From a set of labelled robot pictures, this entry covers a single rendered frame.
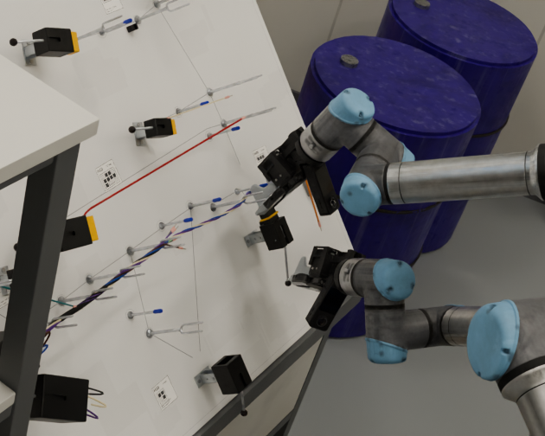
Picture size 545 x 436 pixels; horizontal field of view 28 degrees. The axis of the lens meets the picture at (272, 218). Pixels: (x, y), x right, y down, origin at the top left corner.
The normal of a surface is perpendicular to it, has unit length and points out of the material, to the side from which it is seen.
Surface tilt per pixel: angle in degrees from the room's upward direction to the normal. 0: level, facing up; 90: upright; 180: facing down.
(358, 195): 90
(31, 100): 0
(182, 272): 46
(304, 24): 90
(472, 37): 0
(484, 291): 0
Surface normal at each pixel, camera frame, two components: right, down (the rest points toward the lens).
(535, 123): -0.26, 0.55
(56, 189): 0.80, 0.51
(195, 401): 0.75, -0.15
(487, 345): -0.93, -0.06
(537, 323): 0.33, -0.58
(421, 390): 0.26, -0.76
